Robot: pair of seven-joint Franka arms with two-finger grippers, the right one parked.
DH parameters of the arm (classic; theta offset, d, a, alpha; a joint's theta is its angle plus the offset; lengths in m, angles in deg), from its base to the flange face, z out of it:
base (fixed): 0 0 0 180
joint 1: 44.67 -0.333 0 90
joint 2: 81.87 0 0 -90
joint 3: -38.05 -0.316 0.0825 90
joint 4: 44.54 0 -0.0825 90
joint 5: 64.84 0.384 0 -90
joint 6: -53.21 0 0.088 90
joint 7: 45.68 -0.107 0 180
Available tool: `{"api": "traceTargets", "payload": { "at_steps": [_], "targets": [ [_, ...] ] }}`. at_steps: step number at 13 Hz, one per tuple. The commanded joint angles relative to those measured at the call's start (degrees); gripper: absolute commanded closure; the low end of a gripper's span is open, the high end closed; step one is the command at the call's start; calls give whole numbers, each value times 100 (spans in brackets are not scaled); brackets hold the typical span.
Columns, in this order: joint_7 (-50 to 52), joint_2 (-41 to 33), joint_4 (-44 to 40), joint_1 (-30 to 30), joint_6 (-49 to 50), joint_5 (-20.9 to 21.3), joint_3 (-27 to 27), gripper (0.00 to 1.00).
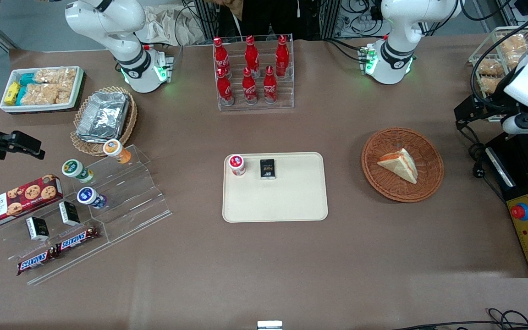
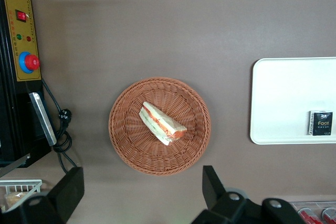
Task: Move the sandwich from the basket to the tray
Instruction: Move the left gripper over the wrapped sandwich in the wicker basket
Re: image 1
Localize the triangular sandwich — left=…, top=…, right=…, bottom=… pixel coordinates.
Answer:
left=377, top=148, right=418, bottom=185

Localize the brown round wicker basket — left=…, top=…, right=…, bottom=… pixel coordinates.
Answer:
left=361, top=127, right=445, bottom=204

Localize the silver foil tray stack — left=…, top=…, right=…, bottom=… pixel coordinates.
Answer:
left=76, top=91, right=131, bottom=143

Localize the tan oval wicker basket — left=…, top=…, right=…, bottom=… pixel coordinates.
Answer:
left=70, top=86, right=138, bottom=157

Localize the beige plastic tray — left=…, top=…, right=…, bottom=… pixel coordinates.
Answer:
left=221, top=151, right=329, bottom=224

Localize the bagged fried snack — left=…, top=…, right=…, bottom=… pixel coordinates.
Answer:
left=479, top=76, right=504, bottom=95
left=477, top=58, right=506, bottom=77
left=506, top=51, right=528, bottom=70
left=497, top=33, right=528, bottom=54

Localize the yellow snack packet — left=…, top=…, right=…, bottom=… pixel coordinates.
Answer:
left=4, top=81, right=21, bottom=105

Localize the clear rice cracker pack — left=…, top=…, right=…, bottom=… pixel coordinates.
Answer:
left=34, top=67, right=77, bottom=85
left=21, top=82, right=73, bottom=106

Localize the red Walkers cookie box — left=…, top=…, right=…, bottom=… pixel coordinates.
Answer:
left=0, top=174, right=63, bottom=231

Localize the green yogurt cup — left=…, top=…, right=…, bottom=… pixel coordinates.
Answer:
left=61, top=159, right=94, bottom=184

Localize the black countertop appliance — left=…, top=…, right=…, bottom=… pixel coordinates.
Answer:
left=484, top=130, right=528, bottom=279

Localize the white rectangular snack bin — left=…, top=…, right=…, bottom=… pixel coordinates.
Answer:
left=0, top=66, right=85, bottom=114

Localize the small black snack box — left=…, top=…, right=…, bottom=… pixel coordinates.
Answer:
left=25, top=216, right=50, bottom=242
left=58, top=200, right=82, bottom=226
left=259, top=158, right=276, bottom=181

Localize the blue yogurt cup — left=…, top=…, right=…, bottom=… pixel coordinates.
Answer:
left=77, top=187, right=108, bottom=209

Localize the red emergency stop button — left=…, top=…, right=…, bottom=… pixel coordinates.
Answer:
left=510, top=202, right=528, bottom=222

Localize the orange yogurt cup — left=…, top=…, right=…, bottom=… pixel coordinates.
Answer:
left=103, top=138, right=132, bottom=165

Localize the Snickers chocolate bar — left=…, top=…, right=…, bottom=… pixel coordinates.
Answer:
left=55, top=226, right=100, bottom=254
left=16, top=247, right=59, bottom=276

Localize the clear acrylic stepped stand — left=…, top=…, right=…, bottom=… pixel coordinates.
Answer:
left=0, top=144, right=173, bottom=286

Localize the beige cloth bag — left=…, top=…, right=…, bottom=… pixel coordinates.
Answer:
left=135, top=4, right=205, bottom=46

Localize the red cola bottle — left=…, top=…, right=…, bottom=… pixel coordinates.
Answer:
left=275, top=34, right=290, bottom=77
left=263, top=65, right=278, bottom=105
left=213, top=36, right=231, bottom=77
left=216, top=67, right=235, bottom=107
left=242, top=67, right=258, bottom=105
left=244, top=35, right=260, bottom=77

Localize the red lid yogurt cup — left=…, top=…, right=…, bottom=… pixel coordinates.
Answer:
left=228, top=154, right=247, bottom=177

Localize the clear acrylic bottle rack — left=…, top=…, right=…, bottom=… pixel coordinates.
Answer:
left=212, top=33, right=295, bottom=112

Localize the person in dark clothing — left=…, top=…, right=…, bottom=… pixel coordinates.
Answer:
left=217, top=0, right=302, bottom=40

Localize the black power cable with plug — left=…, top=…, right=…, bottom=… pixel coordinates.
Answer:
left=457, top=123, right=507, bottom=203

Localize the white wire rack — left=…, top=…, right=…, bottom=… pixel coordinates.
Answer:
left=468, top=25, right=528, bottom=122

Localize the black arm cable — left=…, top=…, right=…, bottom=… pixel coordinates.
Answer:
left=470, top=8, right=528, bottom=113

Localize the black floor cable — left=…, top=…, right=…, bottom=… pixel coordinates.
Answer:
left=391, top=308, right=528, bottom=330

